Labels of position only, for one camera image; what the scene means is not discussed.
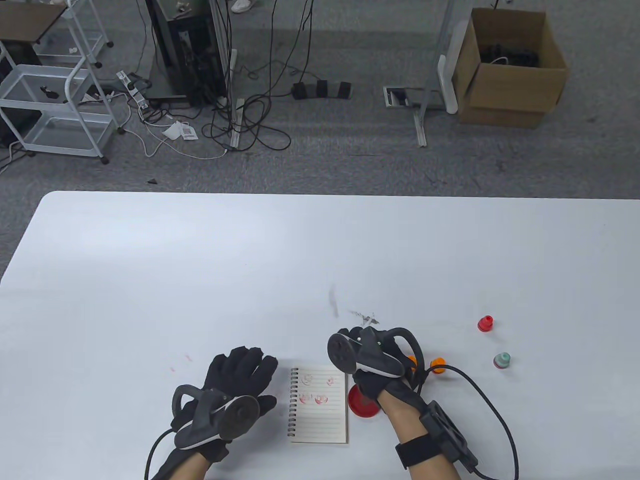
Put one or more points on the black foot pedal switch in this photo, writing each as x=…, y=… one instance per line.
x=322, y=90

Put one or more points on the person's right hand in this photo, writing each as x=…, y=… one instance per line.
x=370, y=387

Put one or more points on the green reward stamp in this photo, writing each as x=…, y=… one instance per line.
x=502, y=360

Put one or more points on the brown cardboard box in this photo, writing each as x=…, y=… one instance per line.
x=505, y=90

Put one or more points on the person's left hand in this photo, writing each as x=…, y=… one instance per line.
x=240, y=370

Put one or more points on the person's left forearm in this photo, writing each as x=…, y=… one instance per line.
x=192, y=470

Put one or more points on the orange reward stamp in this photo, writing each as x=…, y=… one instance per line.
x=412, y=361
x=438, y=364

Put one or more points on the white paper tag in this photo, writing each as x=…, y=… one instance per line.
x=180, y=131

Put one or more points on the red round ink pad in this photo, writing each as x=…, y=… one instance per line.
x=362, y=405

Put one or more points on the metal floor outlet box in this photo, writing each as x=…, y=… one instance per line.
x=400, y=96

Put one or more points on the aluminium floor rail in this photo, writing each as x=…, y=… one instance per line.
x=236, y=125

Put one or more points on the white power strip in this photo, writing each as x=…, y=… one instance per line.
x=132, y=90

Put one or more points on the grey metal table leg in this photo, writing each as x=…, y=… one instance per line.
x=421, y=127

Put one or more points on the red reward stamp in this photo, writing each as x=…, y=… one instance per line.
x=485, y=324

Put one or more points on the brown wooden side table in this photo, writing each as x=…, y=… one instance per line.
x=30, y=20

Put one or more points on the spiral lined notebook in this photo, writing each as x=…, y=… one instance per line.
x=320, y=405

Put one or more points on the white plastic bar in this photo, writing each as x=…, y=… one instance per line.
x=446, y=82

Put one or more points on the person's right forearm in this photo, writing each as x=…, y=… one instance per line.
x=405, y=425

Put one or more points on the black computer cabinet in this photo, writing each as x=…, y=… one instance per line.
x=185, y=50

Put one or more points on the black grey handheld controller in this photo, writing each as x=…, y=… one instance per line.
x=342, y=352
x=240, y=415

